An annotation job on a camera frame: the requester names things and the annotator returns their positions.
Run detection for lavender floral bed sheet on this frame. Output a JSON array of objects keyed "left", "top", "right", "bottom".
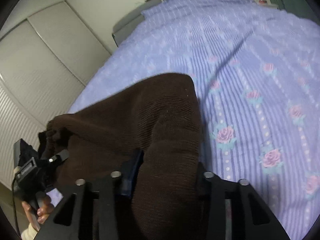
[{"left": 68, "top": 0, "right": 319, "bottom": 239}]

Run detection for lavender floral pillow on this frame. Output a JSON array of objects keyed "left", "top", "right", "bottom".
[{"left": 141, "top": 0, "right": 197, "bottom": 29}]

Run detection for white nightstand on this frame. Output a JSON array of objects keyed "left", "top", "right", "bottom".
[{"left": 258, "top": 2, "right": 279, "bottom": 10}]

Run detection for dark brown knit pants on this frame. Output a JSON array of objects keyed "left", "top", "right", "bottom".
[{"left": 43, "top": 73, "right": 201, "bottom": 239}]

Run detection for white sliding wardrobe doors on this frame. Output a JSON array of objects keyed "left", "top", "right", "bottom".
[{"left": 1, "top": 2, "right": 110, "bottom": 187}]

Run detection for person's left hand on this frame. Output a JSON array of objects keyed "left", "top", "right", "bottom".
[{"left": 22, "top": 195, "right": 54, "bottom": 231}]

